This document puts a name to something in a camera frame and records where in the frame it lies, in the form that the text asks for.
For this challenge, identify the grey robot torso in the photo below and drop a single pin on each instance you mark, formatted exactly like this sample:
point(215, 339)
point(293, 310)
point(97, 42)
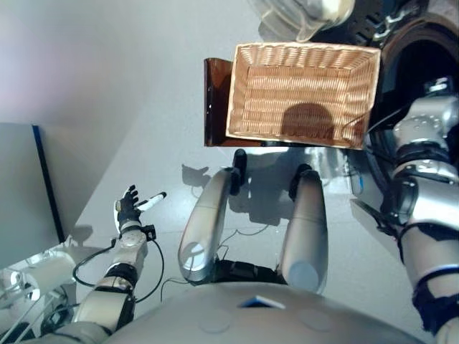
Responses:
point(251, 319)

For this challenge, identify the brown glossy stool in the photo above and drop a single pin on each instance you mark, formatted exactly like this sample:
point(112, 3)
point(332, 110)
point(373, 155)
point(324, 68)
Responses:
point(217, 107)

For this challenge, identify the silver robot leg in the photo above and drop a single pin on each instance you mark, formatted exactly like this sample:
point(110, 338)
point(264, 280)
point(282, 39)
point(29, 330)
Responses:
point(204, 222)
point(305, 229)

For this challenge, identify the wicker laundry basket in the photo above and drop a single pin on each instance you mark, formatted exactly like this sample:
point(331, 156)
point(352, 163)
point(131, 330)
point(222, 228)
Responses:
point(287, 93)

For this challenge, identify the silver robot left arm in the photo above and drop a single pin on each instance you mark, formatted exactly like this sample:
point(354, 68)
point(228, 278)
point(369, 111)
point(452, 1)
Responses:
point(129, 247)

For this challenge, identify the dark baseboard strip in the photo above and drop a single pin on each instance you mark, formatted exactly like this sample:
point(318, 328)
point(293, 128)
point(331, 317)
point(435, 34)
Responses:
point(46, 179)

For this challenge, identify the small blue logo sticker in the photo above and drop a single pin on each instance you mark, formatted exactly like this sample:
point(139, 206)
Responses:
point(359, 184)

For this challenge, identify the grey front-load washing machine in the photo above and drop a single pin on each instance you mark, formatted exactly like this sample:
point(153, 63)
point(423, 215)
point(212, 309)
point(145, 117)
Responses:
point(409, 39)

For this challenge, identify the silver robot left leg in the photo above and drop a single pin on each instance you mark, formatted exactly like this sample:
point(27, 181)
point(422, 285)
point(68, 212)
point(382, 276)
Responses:
point(204, 222)

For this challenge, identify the round glass washing machine door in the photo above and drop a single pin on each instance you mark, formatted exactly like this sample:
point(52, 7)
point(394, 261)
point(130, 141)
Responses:
point(287, 18)

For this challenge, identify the silver robot right leg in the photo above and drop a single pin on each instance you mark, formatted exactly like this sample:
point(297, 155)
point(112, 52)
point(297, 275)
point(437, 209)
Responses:
point(305, 229)

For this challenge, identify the white rounded object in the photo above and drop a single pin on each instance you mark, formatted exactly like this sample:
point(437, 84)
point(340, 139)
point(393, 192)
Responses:
point(50, 272)

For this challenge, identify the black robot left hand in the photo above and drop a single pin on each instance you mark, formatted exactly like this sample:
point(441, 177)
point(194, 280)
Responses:
point(127, 208)

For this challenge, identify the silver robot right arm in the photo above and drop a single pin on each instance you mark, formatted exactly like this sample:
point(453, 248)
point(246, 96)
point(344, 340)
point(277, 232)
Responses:
point(423, 200)

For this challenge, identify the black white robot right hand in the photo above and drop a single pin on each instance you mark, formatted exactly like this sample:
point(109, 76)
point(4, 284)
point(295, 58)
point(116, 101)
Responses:
point(439, 87)

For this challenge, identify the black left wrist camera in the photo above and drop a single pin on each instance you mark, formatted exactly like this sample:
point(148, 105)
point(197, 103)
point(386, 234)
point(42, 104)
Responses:
point(150, 233)

